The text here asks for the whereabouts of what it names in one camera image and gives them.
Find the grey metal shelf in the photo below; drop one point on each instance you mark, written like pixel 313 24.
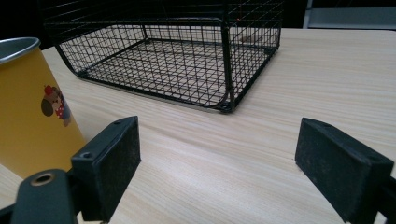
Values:
pixel 350 17

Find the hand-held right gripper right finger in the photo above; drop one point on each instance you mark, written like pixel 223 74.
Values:
pixel 336 171

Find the yellow cup with cartoon print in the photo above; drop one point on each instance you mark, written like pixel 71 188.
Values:
pixel 28 118

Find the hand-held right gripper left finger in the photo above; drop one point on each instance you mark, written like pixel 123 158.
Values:
pixel 106 168

